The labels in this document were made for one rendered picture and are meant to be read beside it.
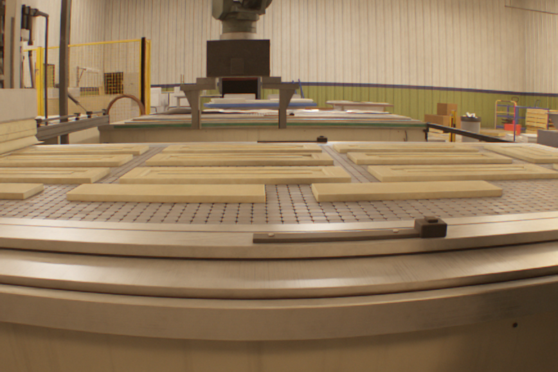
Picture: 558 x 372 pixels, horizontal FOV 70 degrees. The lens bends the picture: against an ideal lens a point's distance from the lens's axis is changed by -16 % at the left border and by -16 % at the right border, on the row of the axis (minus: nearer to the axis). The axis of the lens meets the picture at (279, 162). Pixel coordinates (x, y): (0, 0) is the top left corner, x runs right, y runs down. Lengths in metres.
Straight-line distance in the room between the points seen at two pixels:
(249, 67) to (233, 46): 0.09
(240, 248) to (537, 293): 0.51
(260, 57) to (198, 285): 1.07
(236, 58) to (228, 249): 0.96
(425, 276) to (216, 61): 1.13
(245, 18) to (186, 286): 1.13
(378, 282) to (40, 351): 0.59
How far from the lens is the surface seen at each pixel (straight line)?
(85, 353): 0.83
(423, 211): 1.03
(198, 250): 0.78
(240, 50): 1.63
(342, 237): 0.80
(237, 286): 0.68
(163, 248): 0.79
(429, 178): 1.38
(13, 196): 1.25
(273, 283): 0.70
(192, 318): 0.67
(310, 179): 1.29
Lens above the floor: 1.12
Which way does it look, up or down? 9 degrees down
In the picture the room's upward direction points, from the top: straight up
